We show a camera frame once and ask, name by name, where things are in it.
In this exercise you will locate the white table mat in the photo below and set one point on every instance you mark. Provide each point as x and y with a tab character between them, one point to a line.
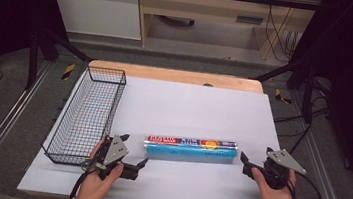
196	115

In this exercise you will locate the yellow black floor tape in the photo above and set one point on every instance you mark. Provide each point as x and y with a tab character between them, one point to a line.
280	96
68	71

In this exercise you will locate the white cabinet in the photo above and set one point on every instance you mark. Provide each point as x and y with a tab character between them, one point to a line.
97	6

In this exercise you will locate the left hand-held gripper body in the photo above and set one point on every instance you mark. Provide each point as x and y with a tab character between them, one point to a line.
115	149

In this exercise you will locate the blue cling film box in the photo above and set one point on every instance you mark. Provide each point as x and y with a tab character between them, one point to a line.
190	149

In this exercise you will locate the light wooden desk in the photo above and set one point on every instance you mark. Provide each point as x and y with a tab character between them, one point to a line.
205	7

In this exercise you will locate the person's left hand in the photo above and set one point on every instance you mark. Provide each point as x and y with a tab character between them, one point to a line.
93	190

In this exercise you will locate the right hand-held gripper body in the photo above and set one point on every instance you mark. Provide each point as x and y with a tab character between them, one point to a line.
281	158

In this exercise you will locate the black metal stand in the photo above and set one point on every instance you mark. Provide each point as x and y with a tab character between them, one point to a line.
33	59
308	94

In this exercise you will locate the aluminium floor rail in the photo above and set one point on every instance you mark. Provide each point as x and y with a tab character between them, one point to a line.
4	120
324	170

